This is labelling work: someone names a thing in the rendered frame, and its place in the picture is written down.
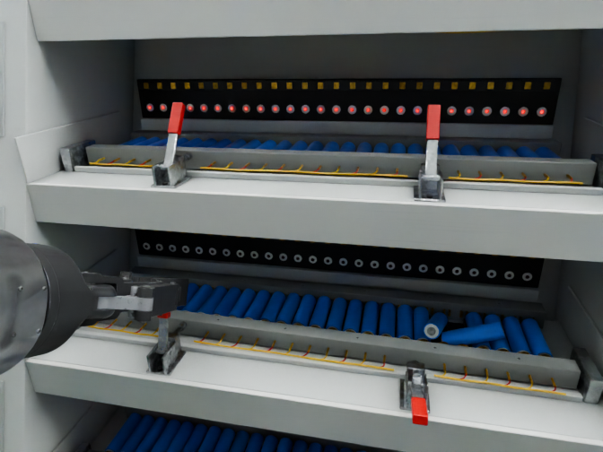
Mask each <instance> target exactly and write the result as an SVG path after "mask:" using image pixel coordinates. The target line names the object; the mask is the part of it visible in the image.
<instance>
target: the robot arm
mask: <svg viewBox="0 0 603 452"><path fill-rule="evenodd" d="M132 273H133V272H125V271H120V277H116V276H102V275H101V274H96V273H90V272H81V271H80V269H79V268H78V266H77V264H76V263H75V262H74V260H73V259H72V258H71V257H70V256H69V255H68V254H66V253H65V252H63V251H62V250H60V249H58V248H54V247H51V246H48V245H41V244H37V243H25V242H24V241H23V240H22V239H20V238H18V237H17V236H15V235H13V234H12V233H10V232H8V231H6V230H0V375H2V374H4V373H5V372H6V371H8V370H9V369H11V368H13V367H14V366H15V365H16V364H18V363H19V362H20V361H21V360H23V359H26V358H30V357H34V356H39V355H42V354H46V353H49V352H52V351H54V350H55V349H57V348H58V347H60V346H61V345H63V344H64V343H65V342H66V341H67V340H68V339H69V338H70V337H71V336H72V335H73V333H74V332H75V331H76V329H77V328H78V327H79V326H93V325H95V324H96V323H97V322H98V321H104V320H111V319H116V318H118V316H119V314H120V313H121V312H128V314H127V317H128V318H133V319H134V320H136V321H138V322H139V323H146V321H151V319H152V317H156V316H162V314H165V313H168V312H172V311H175V310H177V307H180V306H186V305H187V296H188V281H189V279H185V278H172V277H143V276H134V277H133V281H132Z"/></svg>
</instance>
